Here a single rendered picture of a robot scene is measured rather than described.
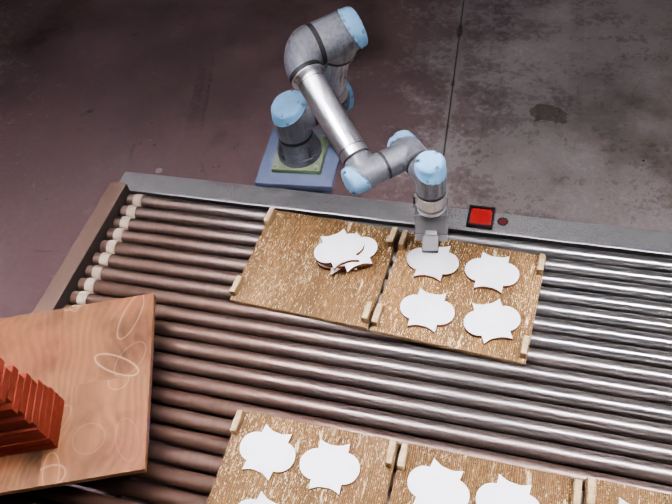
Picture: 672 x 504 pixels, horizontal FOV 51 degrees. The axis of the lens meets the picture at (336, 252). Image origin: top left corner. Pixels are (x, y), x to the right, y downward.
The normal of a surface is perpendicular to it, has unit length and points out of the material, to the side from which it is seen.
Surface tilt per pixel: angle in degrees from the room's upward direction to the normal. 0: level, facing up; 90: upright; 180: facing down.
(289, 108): 10
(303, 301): 0
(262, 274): 0
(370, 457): 0
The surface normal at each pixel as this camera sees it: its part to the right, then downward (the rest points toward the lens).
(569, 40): -0.12, -0.61
